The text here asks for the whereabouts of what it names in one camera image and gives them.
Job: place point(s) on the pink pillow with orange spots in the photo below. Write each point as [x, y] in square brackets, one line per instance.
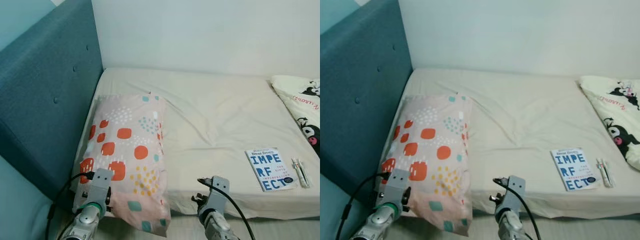
[430, 152]
[125, 155]

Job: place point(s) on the teal bed frame rail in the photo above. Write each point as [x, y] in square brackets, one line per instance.
[250, 219]
[550, 219]

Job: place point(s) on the robot silver right arm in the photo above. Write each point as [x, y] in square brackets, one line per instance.
[510, 227]
[215, 227]

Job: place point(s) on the cream sheeted bed mattress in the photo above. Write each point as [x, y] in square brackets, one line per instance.
[220, 110]
[525, 110]

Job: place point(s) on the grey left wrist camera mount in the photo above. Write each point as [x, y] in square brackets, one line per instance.
[400, 181]
[101, 180]

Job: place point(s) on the cream cartoon print blanket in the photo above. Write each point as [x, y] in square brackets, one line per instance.
[295, 95]
[605, 100]

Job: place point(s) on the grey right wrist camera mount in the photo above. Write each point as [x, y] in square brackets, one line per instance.
[516, 192]
[220, 192]

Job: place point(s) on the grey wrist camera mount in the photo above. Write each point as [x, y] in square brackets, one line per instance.
[220, 192]
[400, 181]
[101, 180]
[516, 192]

